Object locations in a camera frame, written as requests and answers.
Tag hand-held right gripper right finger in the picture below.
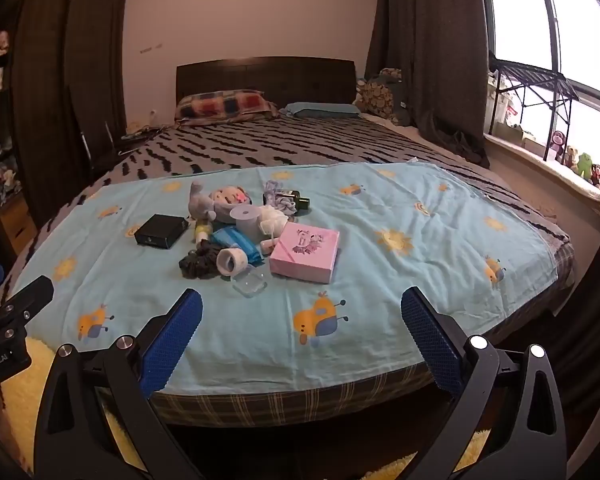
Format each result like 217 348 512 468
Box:
395 286 568 480

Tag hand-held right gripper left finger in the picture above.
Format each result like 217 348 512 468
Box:
32 287 206 480

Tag blue packet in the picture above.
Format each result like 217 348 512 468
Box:
210 225 272 266

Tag dark green box with barcode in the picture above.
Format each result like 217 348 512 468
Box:
275 188 312 211

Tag yellow fluffy rug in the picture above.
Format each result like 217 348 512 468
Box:
0 337 486 480

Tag light blue printed blanket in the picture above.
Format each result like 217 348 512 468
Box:
10 162 576 396

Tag black cloth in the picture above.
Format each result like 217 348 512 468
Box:
178 240 227 280

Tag clear plastic case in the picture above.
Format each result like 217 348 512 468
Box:
232 265 270 299

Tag white tape roll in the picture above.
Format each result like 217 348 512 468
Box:
215 246 256 277

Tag black box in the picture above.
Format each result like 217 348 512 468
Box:
134 213 190 250

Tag white plastic cup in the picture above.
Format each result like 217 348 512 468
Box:
229 203 267 241

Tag grey plush toy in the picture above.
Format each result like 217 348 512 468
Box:
188 181 254 224

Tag pink box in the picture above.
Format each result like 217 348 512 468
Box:
268 223 341 284

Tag white mesh sponge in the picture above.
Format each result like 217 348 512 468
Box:
257 206 292 237

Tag blue white patterned cloth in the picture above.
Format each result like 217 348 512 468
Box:
262 180 297 217

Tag nightstand clutter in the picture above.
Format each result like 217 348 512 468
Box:
121 119 167 142

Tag dark brown wardrobe curtain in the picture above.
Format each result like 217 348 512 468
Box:
10 0 131 228

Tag grey black striped bedspread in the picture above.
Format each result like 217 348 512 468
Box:
0 116 576 311

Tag purple monkey plush toy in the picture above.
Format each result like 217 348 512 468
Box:
549 131 569 162

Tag red blue plaid pillow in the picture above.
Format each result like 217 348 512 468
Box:
174 90 282 126

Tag brown patterned cushion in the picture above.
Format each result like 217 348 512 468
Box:
355 67 407 127

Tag teal pillow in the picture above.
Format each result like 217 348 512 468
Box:
279 101 364 121

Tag dark wooden headboard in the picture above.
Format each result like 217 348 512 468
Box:
175 57 357 107

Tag black folding rack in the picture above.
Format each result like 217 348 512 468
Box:
487 52 581 162

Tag dark brown window curtain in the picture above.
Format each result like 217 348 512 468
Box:
364 0 492 170

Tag window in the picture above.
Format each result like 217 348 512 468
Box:
481 0 600 128

